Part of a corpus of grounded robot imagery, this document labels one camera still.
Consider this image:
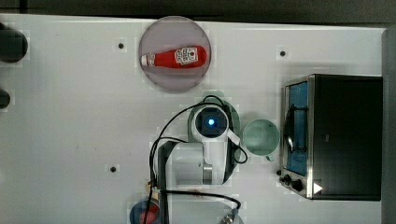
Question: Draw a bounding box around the green plastic strainer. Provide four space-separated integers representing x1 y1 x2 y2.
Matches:
188 90 241 142

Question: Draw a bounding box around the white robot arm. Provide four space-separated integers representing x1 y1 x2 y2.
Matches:
155 103 240 224

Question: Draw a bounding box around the red ketchup bottle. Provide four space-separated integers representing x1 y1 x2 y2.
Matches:
140 46 207 69

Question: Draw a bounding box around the green mug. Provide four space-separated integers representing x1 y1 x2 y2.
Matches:
243 119 280 162

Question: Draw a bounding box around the purple round plate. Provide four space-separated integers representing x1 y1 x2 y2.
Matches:
138 16 211 91

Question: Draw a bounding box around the red strawberry toy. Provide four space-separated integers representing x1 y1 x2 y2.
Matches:
139 206 159 224

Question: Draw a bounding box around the blue bowl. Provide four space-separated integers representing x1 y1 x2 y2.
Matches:
130 200 161 224

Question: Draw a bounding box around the black toaster oven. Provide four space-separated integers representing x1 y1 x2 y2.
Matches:
276 74 383 202

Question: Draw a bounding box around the dark round pan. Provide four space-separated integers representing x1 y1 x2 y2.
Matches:
0 90 11 109

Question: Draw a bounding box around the black round pot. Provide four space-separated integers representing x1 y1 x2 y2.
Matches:
0 23 28 63

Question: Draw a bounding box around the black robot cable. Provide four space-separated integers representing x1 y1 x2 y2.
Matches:
141 94 248 224

